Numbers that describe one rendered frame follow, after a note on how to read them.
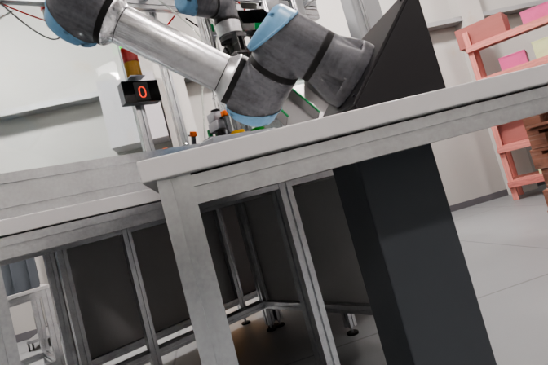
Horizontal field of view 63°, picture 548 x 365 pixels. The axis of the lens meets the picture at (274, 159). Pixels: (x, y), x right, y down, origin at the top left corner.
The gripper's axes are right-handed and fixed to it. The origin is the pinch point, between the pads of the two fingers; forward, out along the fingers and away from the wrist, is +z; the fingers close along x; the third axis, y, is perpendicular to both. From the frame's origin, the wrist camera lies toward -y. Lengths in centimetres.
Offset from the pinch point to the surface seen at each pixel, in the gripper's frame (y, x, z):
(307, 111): -10.3, 33.8, 1.9
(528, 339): 13, 90, 106
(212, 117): -16.7, -1.6, -1.3
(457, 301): 53, -3, 56
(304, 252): 7.4, 1.0, 45.6
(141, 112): -31.5, -18.1, -9.3
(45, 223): 9, -60, 22
